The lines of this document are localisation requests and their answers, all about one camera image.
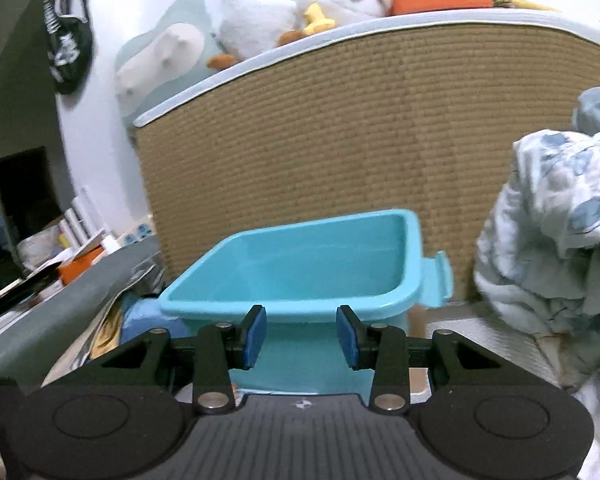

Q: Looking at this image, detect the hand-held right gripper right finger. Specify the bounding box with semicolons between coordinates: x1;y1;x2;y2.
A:
336;305;556;416

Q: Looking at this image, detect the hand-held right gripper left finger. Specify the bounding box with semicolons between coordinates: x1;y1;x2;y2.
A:
42;305;268;416

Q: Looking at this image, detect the teal plastic storage bin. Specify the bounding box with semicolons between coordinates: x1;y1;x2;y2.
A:
157;208;453;396

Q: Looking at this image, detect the blue clothing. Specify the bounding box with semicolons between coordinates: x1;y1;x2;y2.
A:
120;295;191;346

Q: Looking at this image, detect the grey woven bed mat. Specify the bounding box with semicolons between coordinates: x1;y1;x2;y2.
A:
420;305;546;391

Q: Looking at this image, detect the yellow cloth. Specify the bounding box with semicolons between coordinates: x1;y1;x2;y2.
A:
87;305;126;361

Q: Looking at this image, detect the yellow power strip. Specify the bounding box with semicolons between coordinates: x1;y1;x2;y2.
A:
125;215;156;247

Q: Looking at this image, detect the woven wicker headboard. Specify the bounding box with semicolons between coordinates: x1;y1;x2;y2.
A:
132;7;600;311

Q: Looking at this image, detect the floral white duvet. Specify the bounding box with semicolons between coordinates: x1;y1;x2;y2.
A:
472;129;600;480

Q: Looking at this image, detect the black tablet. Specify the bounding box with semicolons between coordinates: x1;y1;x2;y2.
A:
0;260;63;318

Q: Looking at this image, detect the teal and white plush pillow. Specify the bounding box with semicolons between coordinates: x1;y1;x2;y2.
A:
115;0;221;131

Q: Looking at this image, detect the white plush goose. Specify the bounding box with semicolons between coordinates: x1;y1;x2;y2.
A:
207;0;396;68

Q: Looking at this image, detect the blue-grey blanket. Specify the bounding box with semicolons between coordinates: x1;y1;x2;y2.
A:
572;85;600;141

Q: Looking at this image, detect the black hanging bag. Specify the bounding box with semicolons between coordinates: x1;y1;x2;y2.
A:
42;0;96;96

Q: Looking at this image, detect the yellow plush item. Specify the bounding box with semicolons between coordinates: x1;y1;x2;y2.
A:
490;0;556;13

